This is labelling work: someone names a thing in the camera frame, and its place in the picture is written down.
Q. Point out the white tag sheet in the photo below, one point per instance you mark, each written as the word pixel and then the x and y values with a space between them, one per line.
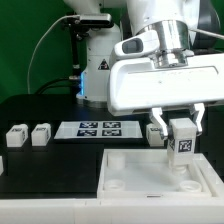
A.
pixel 98 130

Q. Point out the white L-shaped fence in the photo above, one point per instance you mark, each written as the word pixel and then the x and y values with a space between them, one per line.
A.
pixel 123 211

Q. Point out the white square tabletop tray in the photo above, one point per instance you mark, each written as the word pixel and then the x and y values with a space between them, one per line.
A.
pixel 144 173

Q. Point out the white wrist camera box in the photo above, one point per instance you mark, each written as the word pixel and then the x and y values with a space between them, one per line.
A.
pixel 140 45

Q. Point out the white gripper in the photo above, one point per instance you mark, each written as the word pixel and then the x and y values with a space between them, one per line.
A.
pixel 136 86

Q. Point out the black camera on stand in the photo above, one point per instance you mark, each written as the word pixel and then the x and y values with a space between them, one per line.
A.
pixel 92 38

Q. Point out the white block at left edge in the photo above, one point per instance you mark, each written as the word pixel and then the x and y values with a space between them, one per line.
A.
pixel 1 166

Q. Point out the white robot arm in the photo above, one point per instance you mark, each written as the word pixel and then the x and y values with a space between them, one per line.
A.
pixel 150 56

